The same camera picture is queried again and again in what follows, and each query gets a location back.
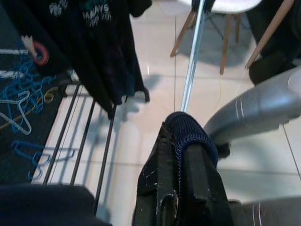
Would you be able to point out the white chair wooden legs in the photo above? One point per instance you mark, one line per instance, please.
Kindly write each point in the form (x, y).
(235, 5)

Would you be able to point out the black metal clothes rack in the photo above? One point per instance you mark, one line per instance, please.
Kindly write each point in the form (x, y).
(107, 146)

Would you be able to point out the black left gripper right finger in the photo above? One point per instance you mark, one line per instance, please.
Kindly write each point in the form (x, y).
(195, 179)

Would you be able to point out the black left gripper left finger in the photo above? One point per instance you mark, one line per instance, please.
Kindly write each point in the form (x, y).
(162, 169)

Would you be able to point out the grey robot right leg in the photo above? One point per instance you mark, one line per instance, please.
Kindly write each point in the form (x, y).
(258, 110)

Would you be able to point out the navy t-shirt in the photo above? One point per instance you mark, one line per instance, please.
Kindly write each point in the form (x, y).
(47, 207)

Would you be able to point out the black t-shirt white print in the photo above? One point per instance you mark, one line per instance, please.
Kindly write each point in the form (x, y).
(94, 58)

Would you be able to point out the light blue plastic hanger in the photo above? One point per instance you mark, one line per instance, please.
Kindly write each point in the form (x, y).
(191, 61)

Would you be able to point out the dark navy shirt yellow logo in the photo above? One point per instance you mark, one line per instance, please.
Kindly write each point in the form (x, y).
(185, 127)

